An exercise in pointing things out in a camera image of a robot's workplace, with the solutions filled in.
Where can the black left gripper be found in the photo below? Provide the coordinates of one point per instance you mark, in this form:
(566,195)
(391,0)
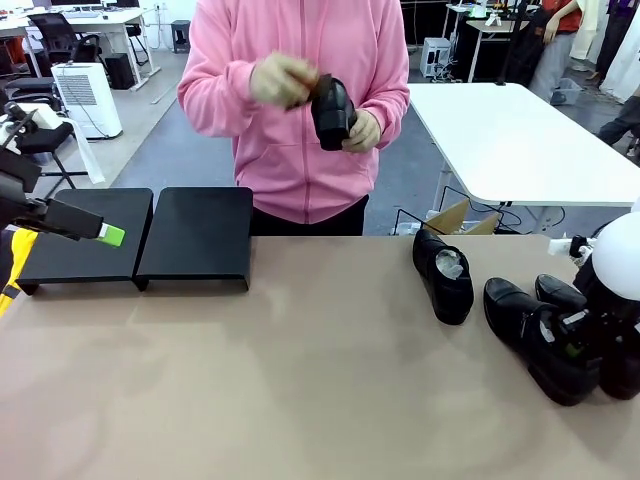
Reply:
(17,172)

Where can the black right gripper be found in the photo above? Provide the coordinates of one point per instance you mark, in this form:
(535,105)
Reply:
(615,305)

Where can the black leather shoe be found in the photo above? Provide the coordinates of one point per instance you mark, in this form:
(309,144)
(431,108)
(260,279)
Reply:
(450,295)
(332,115)
(530,325)
(557,292)

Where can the brown shoe brush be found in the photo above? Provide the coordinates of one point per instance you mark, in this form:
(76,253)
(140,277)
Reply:
(305,77)

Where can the black metal stand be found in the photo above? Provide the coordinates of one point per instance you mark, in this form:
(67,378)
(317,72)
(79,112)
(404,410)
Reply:
(85,260)
(200,235)

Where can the person's right hand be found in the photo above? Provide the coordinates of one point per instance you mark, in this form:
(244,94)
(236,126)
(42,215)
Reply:
(275,80)

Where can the person's left hand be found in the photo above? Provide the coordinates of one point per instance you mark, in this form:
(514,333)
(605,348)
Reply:
(362,135)

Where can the white hanging cloth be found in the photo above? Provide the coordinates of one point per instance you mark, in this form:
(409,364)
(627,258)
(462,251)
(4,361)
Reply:
(90,155)

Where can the black chair with white item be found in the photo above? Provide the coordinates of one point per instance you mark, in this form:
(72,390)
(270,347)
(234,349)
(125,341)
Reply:
(45,137)

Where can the white air purifier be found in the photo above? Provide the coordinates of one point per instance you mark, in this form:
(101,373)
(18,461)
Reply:
(92,100)

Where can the black computer tower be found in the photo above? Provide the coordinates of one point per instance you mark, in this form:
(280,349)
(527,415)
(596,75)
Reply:
(120,70)

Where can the cardboard box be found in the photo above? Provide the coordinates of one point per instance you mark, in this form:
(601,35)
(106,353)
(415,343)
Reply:
(450,217)

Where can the black office chair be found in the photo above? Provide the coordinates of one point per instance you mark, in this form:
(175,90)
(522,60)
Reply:
(60,35)

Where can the white table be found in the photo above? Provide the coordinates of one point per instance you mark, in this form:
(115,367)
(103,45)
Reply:
(510,145)

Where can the white office desk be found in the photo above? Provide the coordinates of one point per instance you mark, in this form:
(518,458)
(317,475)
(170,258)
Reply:
(100,20)

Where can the grey stool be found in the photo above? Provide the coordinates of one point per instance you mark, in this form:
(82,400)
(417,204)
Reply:
(181,35)

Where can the person in pink hoodie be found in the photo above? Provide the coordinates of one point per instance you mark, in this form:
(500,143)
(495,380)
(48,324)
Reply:
(300,170)

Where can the black trousers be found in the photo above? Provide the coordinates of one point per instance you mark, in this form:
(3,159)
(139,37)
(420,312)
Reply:
(310,225)

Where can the grey plastic bin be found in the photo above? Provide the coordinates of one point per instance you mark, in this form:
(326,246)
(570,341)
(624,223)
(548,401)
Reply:
(567,91)

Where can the white computer case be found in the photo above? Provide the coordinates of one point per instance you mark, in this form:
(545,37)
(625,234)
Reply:
(436,57)

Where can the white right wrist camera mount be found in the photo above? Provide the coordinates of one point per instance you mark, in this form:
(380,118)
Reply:
(565,246)

